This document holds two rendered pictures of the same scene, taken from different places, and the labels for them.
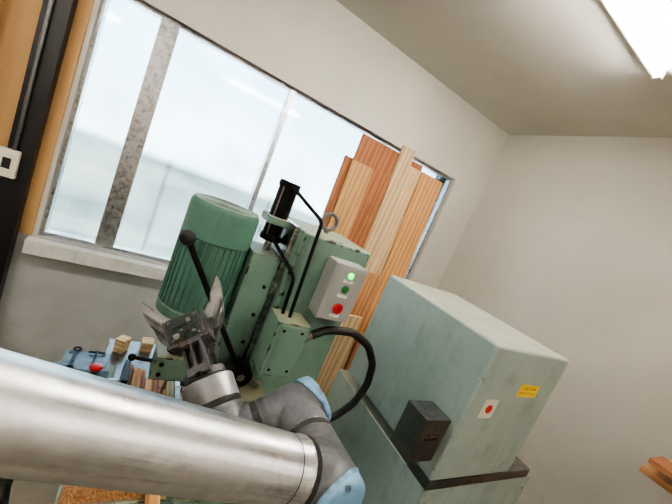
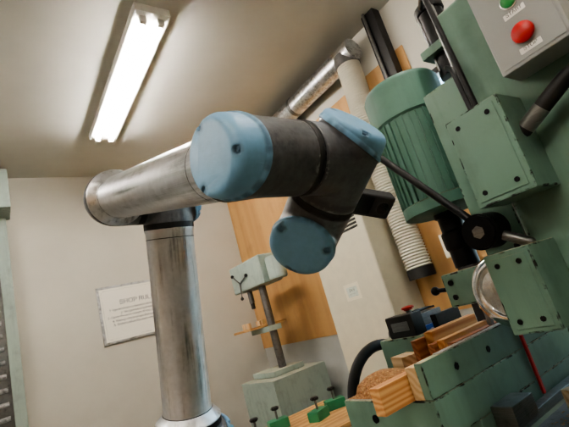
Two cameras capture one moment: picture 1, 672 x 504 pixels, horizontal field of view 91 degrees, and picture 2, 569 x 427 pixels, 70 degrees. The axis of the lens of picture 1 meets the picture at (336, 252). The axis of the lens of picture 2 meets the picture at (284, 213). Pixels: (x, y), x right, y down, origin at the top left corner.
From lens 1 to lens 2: 0.86 m
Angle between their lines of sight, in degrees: 85
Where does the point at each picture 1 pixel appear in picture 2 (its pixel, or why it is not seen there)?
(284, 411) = not seen: hidden behind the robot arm
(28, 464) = (115, 192)
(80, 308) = not seen: outside the picture
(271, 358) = (475, 174)
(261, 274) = (448, 108)
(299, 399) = not seen: hidden behind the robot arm
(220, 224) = (374, 104)
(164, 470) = (135, 178)
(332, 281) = (478, 16)
